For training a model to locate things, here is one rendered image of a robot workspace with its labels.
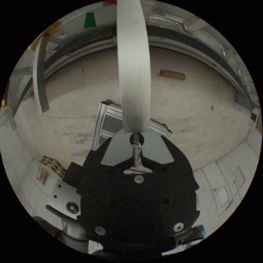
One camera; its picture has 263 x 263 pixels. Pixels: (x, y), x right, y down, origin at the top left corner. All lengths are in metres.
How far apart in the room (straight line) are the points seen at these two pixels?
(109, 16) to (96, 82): 0.84
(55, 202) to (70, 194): 0.06
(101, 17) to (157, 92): 0.89
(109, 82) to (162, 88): 0.61
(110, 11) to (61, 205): 0.50
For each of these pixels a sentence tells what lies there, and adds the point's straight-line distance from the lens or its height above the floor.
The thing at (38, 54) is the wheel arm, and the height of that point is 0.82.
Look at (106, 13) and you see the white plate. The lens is 0.31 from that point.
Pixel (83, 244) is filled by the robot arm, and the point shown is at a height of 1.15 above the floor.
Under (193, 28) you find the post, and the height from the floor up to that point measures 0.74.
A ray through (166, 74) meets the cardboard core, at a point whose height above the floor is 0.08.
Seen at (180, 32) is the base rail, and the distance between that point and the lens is 0.38.
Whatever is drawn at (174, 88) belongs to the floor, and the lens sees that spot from 1.07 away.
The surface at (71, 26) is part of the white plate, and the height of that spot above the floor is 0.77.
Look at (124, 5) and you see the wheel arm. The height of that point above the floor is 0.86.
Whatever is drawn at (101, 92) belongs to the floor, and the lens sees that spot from 1.01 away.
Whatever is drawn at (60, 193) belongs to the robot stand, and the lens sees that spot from 0.26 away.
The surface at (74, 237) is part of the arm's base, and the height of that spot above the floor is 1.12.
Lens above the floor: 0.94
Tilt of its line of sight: 59 degrees down
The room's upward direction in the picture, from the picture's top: 177 degrees counter-clockwise
